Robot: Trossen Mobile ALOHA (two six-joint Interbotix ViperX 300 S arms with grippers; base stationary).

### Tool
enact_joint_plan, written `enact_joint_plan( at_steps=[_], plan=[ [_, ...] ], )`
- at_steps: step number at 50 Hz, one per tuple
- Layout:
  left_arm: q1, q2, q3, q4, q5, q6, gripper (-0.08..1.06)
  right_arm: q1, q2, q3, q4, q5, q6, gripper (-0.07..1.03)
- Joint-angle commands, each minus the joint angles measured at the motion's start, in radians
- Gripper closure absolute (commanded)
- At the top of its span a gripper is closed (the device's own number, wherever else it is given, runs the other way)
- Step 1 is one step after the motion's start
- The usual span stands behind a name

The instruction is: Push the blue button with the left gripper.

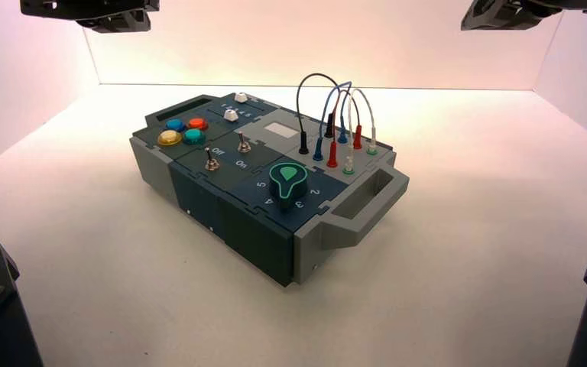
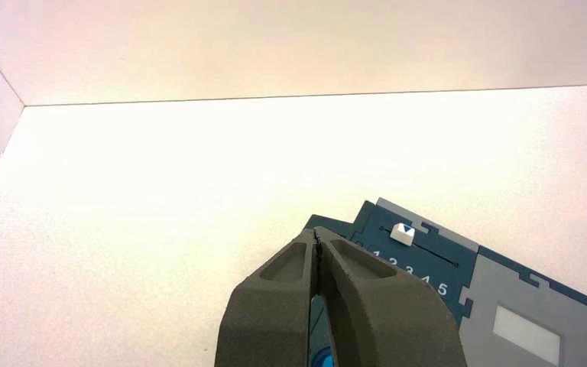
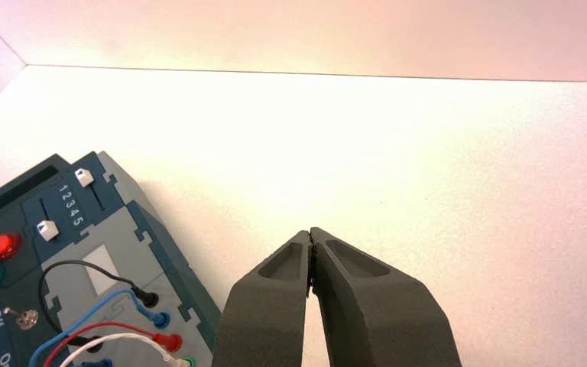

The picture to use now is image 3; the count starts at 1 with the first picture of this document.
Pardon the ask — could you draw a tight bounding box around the red push button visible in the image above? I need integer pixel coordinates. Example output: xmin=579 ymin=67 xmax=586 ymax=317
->
xmin=0 ymin=232 xmax=24 ymax=263

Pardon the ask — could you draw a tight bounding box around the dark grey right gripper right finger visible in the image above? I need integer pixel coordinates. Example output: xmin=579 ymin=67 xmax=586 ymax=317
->
xmin=310 ymin=227 xmax=462 ymax=367

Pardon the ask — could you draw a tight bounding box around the blue cable with plug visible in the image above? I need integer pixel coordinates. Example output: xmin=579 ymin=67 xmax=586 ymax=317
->
xmin=28 ymin=288 xmax=171 ymax=367

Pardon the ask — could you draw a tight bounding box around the metal toggle switch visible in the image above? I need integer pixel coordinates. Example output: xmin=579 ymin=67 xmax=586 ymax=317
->
xmin=3 ymin=307 xmax=39 ymax=331

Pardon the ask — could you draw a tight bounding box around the white slider knob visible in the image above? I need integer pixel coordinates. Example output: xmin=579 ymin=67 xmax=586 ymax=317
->
xmin=74 ymin=168 xmax=96 ymax=188
xmin=36 ymin=220 xmax=60 ymax=242

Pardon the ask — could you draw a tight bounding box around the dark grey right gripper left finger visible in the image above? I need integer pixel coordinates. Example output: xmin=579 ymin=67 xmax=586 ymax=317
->
xmin=211 ymin=230 xmax=313 ymax=367

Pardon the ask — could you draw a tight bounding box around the red cable with plug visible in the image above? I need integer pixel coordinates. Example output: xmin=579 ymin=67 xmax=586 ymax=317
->
xmin=42 ymin=321 xmax=183 ymax=367

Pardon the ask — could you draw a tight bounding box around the black cable with plug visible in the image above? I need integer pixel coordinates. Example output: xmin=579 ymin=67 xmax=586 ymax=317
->
xmin=38 ymin=259 xmax=161 ymax=354

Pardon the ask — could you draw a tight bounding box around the white cable with green plug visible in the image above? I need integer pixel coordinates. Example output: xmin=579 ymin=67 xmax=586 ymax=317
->
xmin=59 ymin=333 xmax=196 ymax=367

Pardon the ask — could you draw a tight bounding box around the blue grey task board box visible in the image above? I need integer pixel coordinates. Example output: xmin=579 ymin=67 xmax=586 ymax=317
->
xmin=0 ymin=151 xmax=222 ymax=367

